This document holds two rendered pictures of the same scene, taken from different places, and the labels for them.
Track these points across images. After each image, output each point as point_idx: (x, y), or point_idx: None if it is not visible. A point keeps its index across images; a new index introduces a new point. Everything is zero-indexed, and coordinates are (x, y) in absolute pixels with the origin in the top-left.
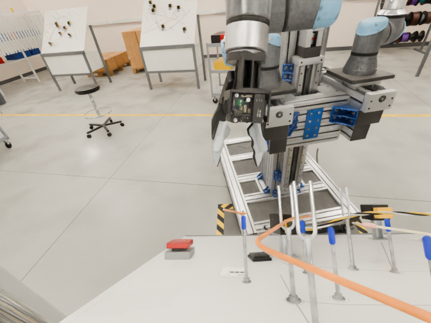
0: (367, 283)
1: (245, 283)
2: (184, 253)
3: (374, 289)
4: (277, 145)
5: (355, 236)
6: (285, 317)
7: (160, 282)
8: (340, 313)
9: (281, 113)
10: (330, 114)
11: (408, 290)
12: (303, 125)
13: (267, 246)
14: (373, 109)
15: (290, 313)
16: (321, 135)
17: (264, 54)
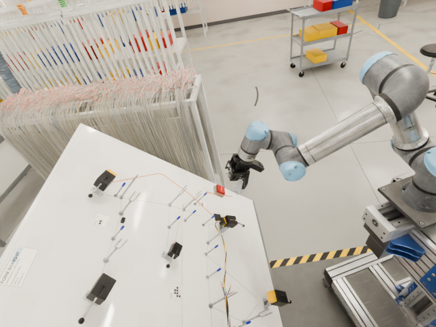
0: (194, 236)
1: (193, 203)
2: (215, 191)
3: (191, 234)
4: (373, 244)
5: None
6: (176, 203)
7: (193, 183)
8: (177, 215)
9: (376, 223)
10: None
11: (190, 242)
12: (425, 268)
13: (237, 230)
14: None
15: (177, 205)
16: None
17: (235, 161)
